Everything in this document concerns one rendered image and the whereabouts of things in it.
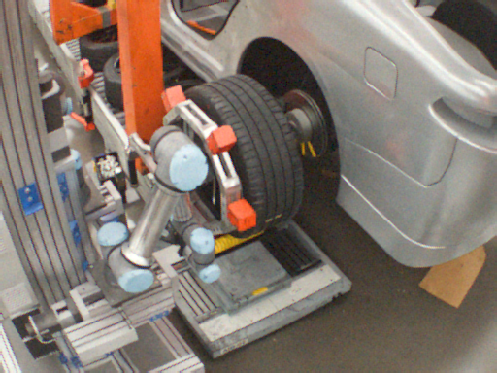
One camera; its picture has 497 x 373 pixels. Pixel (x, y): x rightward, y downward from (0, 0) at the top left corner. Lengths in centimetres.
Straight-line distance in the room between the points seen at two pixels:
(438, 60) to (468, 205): 53
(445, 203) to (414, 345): 117
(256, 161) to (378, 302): 123
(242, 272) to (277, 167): 79
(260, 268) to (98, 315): 107
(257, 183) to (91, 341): 89
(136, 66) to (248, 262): 109
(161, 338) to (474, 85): 177
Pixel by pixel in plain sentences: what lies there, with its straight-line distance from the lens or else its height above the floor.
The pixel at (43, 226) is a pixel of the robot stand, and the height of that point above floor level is 108.
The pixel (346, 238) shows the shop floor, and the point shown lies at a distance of 341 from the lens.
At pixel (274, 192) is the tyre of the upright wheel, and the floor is 90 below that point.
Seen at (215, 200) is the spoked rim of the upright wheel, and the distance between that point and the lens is 267.
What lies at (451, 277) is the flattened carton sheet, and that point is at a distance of 333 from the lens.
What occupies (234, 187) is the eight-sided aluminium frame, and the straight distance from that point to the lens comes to 224.
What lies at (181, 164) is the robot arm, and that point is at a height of 138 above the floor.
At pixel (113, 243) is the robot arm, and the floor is 105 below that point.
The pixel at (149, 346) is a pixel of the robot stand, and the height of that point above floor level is 21.
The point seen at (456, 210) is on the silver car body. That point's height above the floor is 113.
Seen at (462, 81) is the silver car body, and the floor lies 162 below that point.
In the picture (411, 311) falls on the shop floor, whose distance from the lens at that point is 312.
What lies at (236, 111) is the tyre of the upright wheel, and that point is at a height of 116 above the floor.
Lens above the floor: 243
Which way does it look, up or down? 41 degrees down
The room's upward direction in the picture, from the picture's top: straight up
